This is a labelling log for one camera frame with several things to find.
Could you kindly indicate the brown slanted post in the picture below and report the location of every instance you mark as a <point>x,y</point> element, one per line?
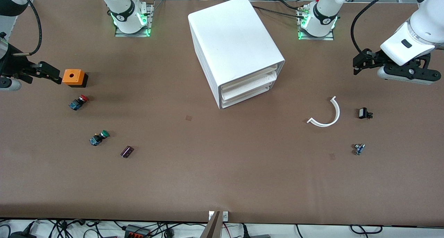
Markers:
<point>212,229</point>

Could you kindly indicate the white curved plastic clamp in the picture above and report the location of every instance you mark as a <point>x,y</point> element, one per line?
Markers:
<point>335,113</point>

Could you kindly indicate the small black sensor block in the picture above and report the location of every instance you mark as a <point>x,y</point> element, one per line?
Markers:
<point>363,113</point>

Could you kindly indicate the green push button switch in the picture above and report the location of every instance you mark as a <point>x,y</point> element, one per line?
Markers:
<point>99,138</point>

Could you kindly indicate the dark grey power box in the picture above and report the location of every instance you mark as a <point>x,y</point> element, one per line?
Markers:
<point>260,236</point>

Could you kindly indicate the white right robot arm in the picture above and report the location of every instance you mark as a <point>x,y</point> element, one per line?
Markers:
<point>125,9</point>

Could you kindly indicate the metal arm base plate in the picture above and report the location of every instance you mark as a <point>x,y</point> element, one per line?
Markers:
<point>329,38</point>
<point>119,34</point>

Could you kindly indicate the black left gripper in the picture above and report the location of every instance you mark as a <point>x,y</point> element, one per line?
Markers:
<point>374,58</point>

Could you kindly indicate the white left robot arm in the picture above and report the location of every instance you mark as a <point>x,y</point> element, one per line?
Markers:
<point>423,26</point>

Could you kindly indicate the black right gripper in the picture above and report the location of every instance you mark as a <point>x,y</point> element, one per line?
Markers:
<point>13,63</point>

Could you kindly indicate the white post bracket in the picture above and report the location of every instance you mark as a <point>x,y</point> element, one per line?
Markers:
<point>225,216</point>

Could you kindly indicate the black power strip orange sockets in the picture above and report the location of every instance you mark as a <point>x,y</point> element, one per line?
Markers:
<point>137,232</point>

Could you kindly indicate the orange box with hole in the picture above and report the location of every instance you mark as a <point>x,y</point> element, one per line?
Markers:
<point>72,77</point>

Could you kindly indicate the black plug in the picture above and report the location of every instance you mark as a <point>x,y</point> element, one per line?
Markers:
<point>245,231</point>

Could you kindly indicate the white drawer cabinet shell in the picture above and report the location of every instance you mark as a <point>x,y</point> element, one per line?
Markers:
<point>232,40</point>

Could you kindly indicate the white plastic drawer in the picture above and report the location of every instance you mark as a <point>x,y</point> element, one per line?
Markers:
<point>248,95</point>
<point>248,89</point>
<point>248,81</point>

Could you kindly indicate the red push button switch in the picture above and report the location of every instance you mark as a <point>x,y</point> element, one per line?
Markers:
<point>77,103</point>

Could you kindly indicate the dark purple small component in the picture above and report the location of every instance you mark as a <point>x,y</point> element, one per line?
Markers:
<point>127,152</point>

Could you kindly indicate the small blue metal potentiometer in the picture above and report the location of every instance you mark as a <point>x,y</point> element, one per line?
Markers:
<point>359,149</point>

